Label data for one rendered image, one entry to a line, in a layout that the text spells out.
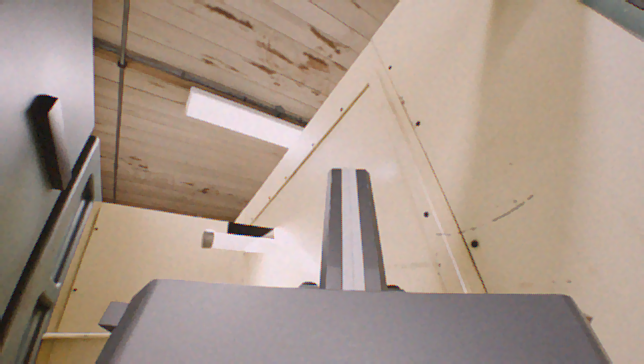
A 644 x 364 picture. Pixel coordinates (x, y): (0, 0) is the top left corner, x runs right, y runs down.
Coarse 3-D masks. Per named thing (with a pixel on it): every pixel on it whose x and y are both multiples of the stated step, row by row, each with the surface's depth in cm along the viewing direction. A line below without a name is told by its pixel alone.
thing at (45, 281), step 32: (96, 160) 102; (64, 192) 82; (96, 192) 115; (64, 224) 82; (32, 256) 69; (64, 256) 97; (32, 288) 67; (32, 320) 82; (0, 352) 57; (32, 352) 79
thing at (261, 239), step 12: (228, 228) 88; (240, 228) 91; (252, 228) 93; (264, 228) 96; (204, 240) 80; (216, 240) 83; (228, 240) 85; (240, 240) 87; (252, 240) 89; (264, 240) 92; (264, 252) 92
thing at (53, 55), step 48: (0, 0) 35; (48, 0) 46; (0, 48) 38; (48, 48) 51; (0, 96) 41; (48, 96) 55; (0, 144) 44; (48, 144) 59; (0, 192) 47; (48, 192) 70; (0, 240) 51; (0, 288) 55
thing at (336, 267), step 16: (336, 176) 11; (336, 192) 10; (336, 208) 9; (336, 224) 8; (336, 240) 8; (336, 256) 7; (352, 256) 7; (320, 272) 7; (336, 272) 7; (352, 272) 7; (320, 288) 7; (336, 288) 7; (352, 288) 7
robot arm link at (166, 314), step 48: (144, 288) 6; (192, 288) 5; (240, 288) 5; (288, 288) 5; (144, 336) 5; (192, 336) 5; (240, 336) 5; (288, 336) 5; (336, 336) 5; (384, 336) 5; (432, 336) 5; (480, 336) 5; (528, 336) 5; (576, 336) 5
